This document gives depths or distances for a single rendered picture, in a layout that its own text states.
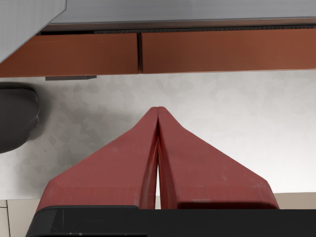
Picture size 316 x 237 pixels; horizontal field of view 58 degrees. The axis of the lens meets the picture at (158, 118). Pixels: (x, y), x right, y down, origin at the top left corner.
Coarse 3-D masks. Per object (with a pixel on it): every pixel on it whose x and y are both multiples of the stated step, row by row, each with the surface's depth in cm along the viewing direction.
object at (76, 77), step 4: (44, 32) 33; (48, 32) 33; (52, 32) 33; (56, 32) 33; (60, 32) 33; (64, 32) 33; (68, 32) 33; (72, 32) 33; (76, 32) 33; (80, 32) 33; (84, 32) 33; (88, 32) 34; (92, 32) 36; (60, 76) 33; (64, 76) 33; (68, 76) 33; (72, 76) 33; (76, 76) 33; (80, 76) 33; (84, 76) 33; (88, 76) 34; (92, 76) 36; (96, 76) 38; (48, 80) 34
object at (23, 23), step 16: (0, 0) 23; (16, 0) 23; (0, 16) 24; (16, 16) 24; (32, 16) 24; (48, 16) 24; (0, 32) 24; (16, 32) 24; (32, 32) 24; (0, 48) 24; (16, 48) 24
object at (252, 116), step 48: (48, 96) 43; (96, 96) 43; (144, 96) 43; (192, 96) 43; (240, 96) 43; (288, 96) 44; (48, 144) 45; (96, 144) 45; (240, 144) 45; (288, 144) 45; (0, 192) 46; (288, 192) 46
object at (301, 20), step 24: (48, 24) 24; (72, 24) 24; (96, 24) 25; (120, 24) 25; (144, 24) 25; (168, 24) 26; (192, 24) 26; (216, 24) 26; (240, 24) 27; (264, 24) 27; (288, 24) 28; (312, 24) 28
